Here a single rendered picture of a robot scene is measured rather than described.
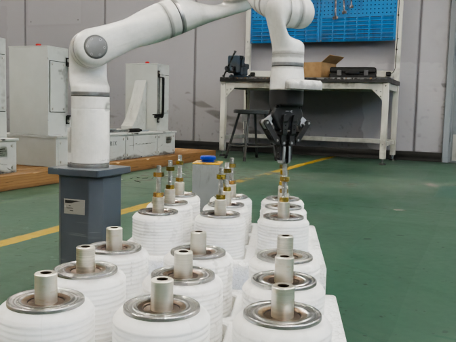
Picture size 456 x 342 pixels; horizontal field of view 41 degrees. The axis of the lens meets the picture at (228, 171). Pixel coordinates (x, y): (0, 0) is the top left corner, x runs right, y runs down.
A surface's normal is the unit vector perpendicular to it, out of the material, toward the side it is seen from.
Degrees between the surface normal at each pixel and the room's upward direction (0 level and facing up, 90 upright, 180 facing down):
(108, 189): 90
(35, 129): 90
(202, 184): 90
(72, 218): 89
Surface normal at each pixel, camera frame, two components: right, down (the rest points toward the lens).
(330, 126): -0.39, 0.08
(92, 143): 0.33, 0.10
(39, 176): 0.92, 0.06
